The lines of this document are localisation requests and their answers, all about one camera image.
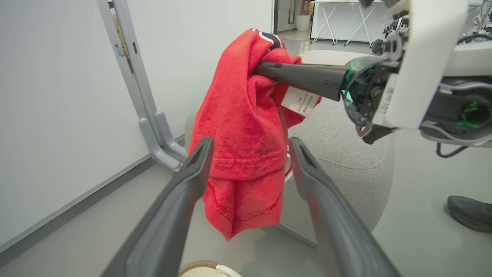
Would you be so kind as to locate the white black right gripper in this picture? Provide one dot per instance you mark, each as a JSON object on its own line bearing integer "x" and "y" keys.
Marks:
{"x": 419, "y": 65}

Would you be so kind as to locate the white folding table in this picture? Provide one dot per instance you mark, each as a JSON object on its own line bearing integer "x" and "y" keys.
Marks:
{"x": 363, "y": 20}

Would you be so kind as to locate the grey fabric sofa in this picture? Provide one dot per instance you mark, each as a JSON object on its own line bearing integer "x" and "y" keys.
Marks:
{"x": 346, "y": 165}

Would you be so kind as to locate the white waste bin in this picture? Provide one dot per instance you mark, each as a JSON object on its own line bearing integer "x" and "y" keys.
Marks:
{"x": 303, "y": 23}

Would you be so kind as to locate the beige perforated laundry basket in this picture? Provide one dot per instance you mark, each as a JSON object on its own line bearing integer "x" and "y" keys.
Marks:
{"x": 207, "y": 269}

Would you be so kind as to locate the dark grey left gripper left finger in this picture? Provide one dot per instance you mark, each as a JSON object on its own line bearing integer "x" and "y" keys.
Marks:
{"x": 173, "y": 215}

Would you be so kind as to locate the dark grey shoe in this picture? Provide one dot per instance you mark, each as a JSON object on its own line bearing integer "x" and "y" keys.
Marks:
{"x": 471, "y": 213}

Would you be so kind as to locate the red clothing with white stripes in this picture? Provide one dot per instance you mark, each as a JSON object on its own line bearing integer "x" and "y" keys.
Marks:
{"x": 238, "y": 127}

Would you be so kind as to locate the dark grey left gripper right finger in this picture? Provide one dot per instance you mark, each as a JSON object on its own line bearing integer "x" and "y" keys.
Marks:
{"x": 338, "y": 227}

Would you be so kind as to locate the dark background machine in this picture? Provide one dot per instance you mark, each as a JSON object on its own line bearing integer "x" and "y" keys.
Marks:
{"x": 392, "y": 32}

